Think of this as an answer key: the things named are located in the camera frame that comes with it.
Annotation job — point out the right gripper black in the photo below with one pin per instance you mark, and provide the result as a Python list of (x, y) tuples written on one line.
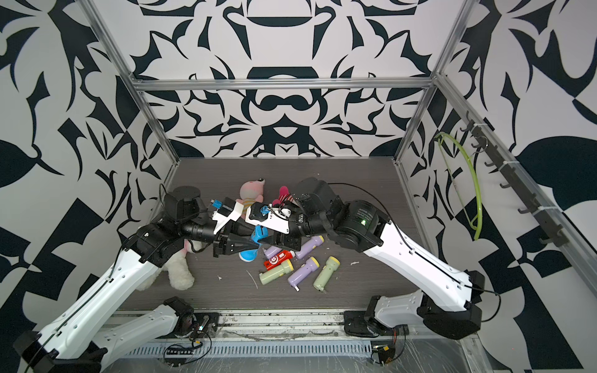
[(284, 240)]

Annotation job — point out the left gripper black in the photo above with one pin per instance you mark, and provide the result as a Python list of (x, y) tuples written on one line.
[(232, 242)]

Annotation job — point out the blue flashlight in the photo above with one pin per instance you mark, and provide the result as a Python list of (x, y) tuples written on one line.
[(259, 233)]

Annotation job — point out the purple flashlight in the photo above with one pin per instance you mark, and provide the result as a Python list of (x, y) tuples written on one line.
[(271, 252), (309, 246), (298, 276)]

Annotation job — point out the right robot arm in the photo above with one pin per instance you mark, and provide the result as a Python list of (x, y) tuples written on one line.
[(446, 299)]

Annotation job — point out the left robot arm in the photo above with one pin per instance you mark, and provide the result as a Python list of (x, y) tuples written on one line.
[(73, 342)]

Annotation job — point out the red flashlight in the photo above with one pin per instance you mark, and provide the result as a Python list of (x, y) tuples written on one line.
[(278, 258)]

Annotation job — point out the light green flashlight right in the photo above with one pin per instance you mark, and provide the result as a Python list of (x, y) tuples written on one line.
[(331, 266)]

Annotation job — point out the light green flashlight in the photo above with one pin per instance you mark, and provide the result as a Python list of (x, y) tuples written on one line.
[(281, 270), (331, 266)]

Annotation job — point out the light green flashlight left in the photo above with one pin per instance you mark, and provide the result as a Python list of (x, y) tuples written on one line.
[(281, 270)]

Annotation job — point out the white plush yellow glasses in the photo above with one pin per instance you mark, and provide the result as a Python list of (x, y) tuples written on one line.
[(284, 199)]

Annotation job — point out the pink plush striped shirt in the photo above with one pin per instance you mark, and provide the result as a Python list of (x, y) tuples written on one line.
[(251, 192)]

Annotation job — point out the white teddy bear pink shirt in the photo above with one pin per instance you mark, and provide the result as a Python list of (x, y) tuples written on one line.
[(180, 277)]

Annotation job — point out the black connector box left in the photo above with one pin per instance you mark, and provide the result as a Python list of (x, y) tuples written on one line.
[(178, 354)]

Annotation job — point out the black connector box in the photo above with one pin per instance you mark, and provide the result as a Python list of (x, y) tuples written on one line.
[(383, 354), (178, 354)]

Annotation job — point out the black connector box right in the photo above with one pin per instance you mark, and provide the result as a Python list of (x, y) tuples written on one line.
[(383, 354)]

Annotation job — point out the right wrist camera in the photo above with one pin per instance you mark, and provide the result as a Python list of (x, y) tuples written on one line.
[(268, 217)]

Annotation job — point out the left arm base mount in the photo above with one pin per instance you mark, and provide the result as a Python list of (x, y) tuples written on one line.
[(191, 323)]

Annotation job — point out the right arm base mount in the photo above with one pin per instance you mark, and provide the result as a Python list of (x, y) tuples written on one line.
[(364, 325)]

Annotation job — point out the green hoop on wall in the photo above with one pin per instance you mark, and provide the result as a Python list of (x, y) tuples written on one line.
[(476, 222)]

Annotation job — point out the black hook rail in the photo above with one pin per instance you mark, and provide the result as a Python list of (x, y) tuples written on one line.
[(535, 202)]

